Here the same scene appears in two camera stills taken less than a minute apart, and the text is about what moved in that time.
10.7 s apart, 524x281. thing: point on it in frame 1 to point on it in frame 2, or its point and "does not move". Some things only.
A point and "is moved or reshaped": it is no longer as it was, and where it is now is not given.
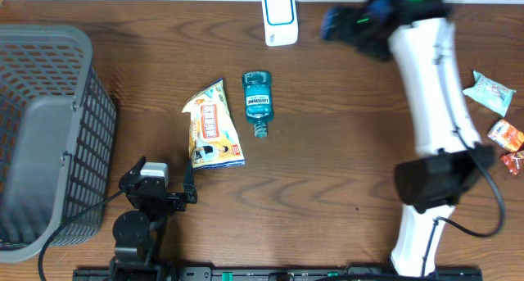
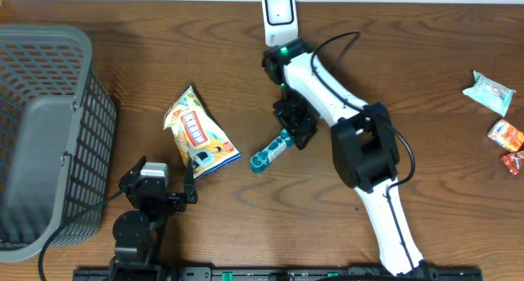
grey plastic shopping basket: x=57 y=140 does not move
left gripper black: x=178 y=201 does not move
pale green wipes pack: x=492 y=97 does not move
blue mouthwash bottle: x=259 y=100 to x=259 y=161
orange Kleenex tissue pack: x=504 y=135 does not move
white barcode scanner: x=280 y=17 does not move
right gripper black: x=349 y=30 to x=303 y=126
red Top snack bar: x=514 y=162 does not move
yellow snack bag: x=214 y=140 is moved or reshaped
